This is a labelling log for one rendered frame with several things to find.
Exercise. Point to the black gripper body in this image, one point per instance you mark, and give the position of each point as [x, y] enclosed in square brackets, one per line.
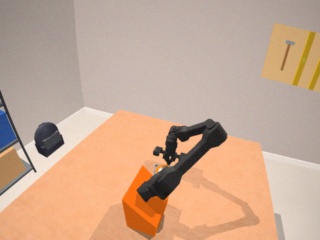
[168, 152]

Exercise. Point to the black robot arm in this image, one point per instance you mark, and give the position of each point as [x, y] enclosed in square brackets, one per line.
[164, 182]

